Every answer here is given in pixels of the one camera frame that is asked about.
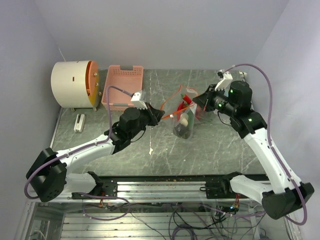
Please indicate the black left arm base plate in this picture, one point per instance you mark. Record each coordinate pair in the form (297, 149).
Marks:
(104, 189)

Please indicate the round white drawer organizer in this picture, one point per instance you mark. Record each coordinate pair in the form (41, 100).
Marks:
(75, 84)

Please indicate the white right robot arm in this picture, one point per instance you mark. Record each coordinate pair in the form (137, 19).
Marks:
(286, 192)

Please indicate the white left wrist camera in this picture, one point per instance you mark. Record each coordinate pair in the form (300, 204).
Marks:
(138, 100)

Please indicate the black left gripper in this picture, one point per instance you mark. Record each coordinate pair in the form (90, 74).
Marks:
(154, 115)

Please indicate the aluminium frame rail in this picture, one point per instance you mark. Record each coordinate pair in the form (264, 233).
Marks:
(131, 189)

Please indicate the pink perforated plastic basket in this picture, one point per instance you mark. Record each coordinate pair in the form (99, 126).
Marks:
(128, 78)

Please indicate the small white rectangular device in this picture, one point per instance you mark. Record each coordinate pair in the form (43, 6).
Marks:
(79, 123)

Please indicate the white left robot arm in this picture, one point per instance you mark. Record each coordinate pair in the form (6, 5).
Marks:
(52, 172)

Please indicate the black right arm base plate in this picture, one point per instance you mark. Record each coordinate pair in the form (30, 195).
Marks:
(216, 190)

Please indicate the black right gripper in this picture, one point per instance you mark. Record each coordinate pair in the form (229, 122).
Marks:
(203, 100)

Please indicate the orange zip bag with vegetables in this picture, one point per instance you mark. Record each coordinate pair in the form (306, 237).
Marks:
(181, 113)

